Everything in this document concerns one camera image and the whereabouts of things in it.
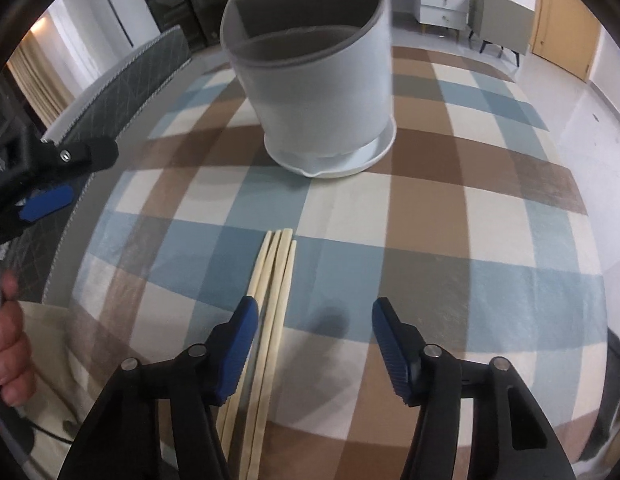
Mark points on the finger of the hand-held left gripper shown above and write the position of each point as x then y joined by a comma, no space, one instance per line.
45,202
90,154

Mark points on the wooden door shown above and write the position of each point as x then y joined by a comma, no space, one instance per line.
565,30

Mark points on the dark glass cabinet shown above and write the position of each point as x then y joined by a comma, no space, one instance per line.
185,5

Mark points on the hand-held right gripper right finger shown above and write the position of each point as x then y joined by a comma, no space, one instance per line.
392,355

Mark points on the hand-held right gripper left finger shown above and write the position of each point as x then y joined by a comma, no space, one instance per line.
237,350

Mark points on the person's left hand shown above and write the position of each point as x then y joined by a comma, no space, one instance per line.
7,340

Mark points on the dark quilted chair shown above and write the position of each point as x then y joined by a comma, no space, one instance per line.
135,70

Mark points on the grey cabinet with black legs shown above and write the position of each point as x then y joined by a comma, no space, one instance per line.
505,22

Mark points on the cream cloth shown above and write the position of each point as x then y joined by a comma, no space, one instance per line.
45,330

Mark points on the beige curtain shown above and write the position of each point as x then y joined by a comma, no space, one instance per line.
40,85

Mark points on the grey white utensil holder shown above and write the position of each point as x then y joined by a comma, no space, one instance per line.
320,95

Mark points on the black floor stand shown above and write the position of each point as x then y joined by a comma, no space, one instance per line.
617,375

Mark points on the pile of wooden chopsticks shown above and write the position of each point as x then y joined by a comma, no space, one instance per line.
272,285

